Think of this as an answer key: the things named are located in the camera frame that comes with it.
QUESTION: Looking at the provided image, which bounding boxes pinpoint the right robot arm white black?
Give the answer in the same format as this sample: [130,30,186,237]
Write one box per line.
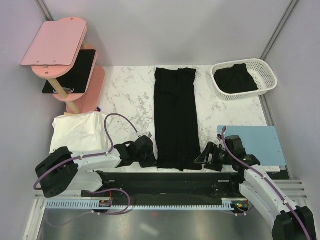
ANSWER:
[194,134,317,240]

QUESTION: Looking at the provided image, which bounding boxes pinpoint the black clipboard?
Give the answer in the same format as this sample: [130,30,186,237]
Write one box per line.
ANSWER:
[57,49,96,94]

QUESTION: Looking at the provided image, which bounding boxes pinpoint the light blue folding board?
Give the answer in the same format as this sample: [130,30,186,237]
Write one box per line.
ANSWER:
[224,125,286,167]

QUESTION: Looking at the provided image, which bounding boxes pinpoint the white folded t shirt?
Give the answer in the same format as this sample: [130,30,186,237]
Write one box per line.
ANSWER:
[49,111,111,154]

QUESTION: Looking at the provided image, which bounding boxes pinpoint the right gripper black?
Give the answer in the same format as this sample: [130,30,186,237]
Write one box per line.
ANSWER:
[193,141,233,172]

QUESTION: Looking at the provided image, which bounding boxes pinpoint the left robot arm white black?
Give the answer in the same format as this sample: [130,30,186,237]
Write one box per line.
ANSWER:
[33,135,156,198]

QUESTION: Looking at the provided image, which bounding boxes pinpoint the black t shirt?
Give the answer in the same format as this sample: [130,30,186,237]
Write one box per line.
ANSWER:
[154,68,203,171]
[214,63,258,94]

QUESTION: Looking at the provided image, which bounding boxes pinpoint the white plastic basket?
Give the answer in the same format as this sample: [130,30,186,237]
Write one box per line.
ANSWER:
[210,58,278,101]

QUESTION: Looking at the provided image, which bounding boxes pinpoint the light blue cable duct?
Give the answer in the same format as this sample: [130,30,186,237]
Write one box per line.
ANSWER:
[45,199,236,211]

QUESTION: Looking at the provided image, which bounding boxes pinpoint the black t shirt in basket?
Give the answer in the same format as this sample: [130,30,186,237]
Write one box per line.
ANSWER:
[214,63,258,94]

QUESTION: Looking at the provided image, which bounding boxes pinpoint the purple cable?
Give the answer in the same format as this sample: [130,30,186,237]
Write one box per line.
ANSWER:
[33,113,140,217]
[221,126,312,240]

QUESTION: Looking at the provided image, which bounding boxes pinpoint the pink tiered shelf stand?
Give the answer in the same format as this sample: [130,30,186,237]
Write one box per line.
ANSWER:
[20,17,106,115]

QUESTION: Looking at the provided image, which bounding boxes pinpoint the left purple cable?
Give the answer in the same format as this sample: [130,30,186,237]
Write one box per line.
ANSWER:
[33,113,140,217]

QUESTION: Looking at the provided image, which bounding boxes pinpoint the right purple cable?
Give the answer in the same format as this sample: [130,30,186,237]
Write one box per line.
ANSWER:
[221,126,312,240]

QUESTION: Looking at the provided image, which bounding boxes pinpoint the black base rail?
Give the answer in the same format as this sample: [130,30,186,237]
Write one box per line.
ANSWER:
[91,171,245,198]

